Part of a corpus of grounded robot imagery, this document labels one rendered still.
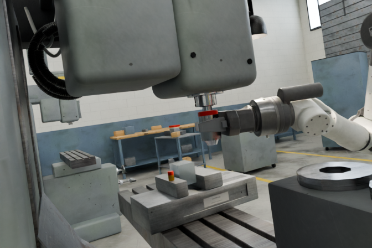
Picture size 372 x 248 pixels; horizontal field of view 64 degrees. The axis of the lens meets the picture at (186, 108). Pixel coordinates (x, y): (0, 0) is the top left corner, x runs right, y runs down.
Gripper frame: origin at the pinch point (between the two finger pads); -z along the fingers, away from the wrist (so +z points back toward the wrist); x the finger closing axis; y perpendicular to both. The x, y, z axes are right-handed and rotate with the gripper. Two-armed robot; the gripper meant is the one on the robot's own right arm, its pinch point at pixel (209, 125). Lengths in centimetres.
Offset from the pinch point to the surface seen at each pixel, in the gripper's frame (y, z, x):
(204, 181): 16.0, -1.3, -13.0
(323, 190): 6.6, 5.1, 36.4
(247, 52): -14.4, 8.8, 7.6
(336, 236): 10.3, 4.0, 39.7
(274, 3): -286, 409, -823
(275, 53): -129, 384, -815
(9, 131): -5.1, -28.3, 33.1
